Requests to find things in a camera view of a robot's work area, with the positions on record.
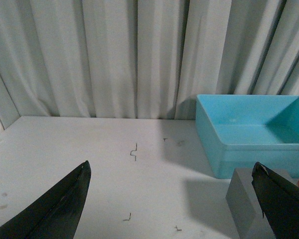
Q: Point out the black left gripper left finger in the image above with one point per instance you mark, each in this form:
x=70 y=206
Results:
x=55 y=214

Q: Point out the light blue plastic box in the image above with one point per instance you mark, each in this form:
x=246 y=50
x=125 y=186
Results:
x=237 y=131

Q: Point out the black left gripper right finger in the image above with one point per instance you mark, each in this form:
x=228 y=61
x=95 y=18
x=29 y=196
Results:
x=279 y=201

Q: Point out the gray cube with round hole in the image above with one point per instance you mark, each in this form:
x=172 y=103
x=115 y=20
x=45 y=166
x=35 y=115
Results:
x=245 y=208

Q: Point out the white curtain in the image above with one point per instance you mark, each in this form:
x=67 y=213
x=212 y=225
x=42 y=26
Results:
x=142 y=59

